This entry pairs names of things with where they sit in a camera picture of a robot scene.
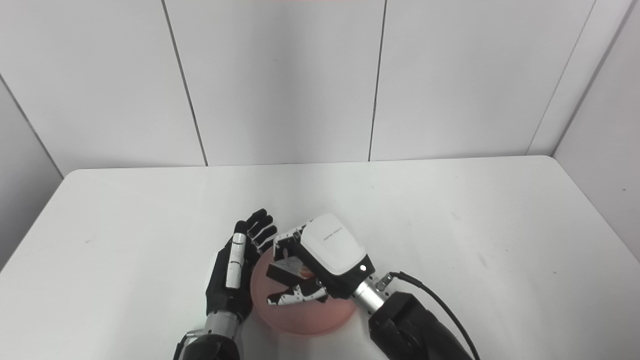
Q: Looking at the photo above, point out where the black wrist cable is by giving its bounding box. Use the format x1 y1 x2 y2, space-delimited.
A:
387 271 482 360
172 330 203 360

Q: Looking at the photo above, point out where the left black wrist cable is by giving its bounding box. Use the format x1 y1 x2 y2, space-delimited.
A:
172 330 203 360

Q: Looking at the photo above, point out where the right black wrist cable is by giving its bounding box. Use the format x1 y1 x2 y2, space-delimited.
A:
387 271 482 360

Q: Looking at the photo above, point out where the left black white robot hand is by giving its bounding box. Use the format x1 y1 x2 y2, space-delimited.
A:
205 208 278 322

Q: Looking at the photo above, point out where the pink round plate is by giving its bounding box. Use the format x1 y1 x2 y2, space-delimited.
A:
250 245 358 337

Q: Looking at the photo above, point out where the chocolate cake slice with fruit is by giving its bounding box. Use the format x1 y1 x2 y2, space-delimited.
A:
266 257 317 286

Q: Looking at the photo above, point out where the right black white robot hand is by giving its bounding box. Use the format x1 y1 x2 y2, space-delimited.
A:
267 213 376 306

